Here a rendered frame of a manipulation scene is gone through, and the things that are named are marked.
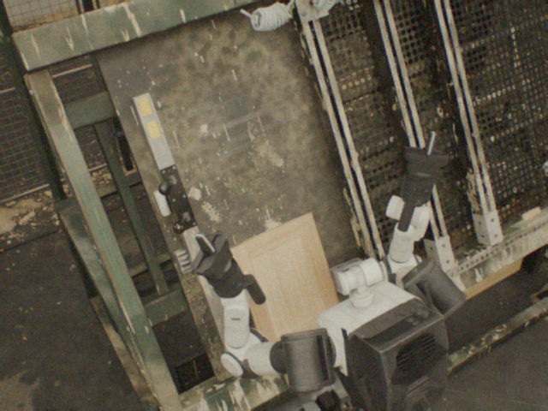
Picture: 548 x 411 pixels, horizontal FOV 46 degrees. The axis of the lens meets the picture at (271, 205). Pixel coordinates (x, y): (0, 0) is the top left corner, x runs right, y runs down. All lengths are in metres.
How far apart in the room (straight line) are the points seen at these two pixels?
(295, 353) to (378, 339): 0.21
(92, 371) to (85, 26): 2.00
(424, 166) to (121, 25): 0.92
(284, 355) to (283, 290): 0.51
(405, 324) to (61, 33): 1.16
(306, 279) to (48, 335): 1.80
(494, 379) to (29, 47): 2.51
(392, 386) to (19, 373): 2.27
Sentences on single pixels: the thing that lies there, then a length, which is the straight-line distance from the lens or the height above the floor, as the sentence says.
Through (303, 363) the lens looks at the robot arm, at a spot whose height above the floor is 1.34.
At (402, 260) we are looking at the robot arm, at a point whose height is 1.19.
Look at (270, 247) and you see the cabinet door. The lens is 2.10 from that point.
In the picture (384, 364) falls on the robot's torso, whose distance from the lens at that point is 1.60.
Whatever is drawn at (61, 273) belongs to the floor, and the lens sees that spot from 3.87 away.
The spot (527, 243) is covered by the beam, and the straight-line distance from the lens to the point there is 2.73.
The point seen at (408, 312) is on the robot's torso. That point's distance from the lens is 1.69.
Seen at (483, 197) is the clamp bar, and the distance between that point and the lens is 2.51.
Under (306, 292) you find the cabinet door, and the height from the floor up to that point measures 1.02.
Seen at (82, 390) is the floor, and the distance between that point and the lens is 3.35.
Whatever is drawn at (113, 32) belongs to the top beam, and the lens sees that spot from 1.84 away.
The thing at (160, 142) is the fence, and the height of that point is 1.59.
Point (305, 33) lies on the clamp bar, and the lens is 2.07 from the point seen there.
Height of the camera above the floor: 2.72
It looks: 43 degrees down
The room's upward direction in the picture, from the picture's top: 3 degrees counter-clockwise
